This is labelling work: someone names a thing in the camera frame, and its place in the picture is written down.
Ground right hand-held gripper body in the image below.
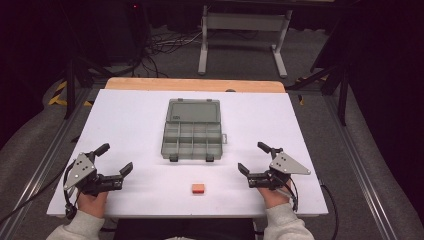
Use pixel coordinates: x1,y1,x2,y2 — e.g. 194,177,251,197
247,147,312,193

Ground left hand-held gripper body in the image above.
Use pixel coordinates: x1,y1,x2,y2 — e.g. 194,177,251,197
63,151,125,198

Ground person's right hand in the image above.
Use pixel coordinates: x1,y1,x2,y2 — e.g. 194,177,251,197
257,181,293,210

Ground person's left hand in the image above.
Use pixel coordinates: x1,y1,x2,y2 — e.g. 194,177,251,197
77,190,109,219

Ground clear grey compartment box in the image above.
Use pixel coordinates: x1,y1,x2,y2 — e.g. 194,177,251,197
160,98,228,163

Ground yellow black striped tape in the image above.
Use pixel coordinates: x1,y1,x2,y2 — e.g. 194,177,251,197
48,80,94,108

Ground black tripod stand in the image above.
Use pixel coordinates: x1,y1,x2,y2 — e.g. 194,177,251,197
58,56,116,120
286,19,351,127

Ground dark cabinet with red light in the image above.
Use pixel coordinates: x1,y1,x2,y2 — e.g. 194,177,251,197
99,1,151,64

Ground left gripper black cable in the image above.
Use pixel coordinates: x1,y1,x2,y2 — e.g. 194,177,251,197
0,159,83,225

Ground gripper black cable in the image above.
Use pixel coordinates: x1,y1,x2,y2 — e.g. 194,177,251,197
0,159,83,225
281,173,339,240

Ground aluminium floor rail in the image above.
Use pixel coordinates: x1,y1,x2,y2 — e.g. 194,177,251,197
322,94,399,240
0,87,101,240

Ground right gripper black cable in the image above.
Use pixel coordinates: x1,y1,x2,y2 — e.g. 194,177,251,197
281,173,339,240

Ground bundle of floor cables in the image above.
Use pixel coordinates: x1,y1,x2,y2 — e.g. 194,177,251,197
139,28,204,79

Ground white metal stand frame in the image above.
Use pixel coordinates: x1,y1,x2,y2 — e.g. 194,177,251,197
197,4,294,79

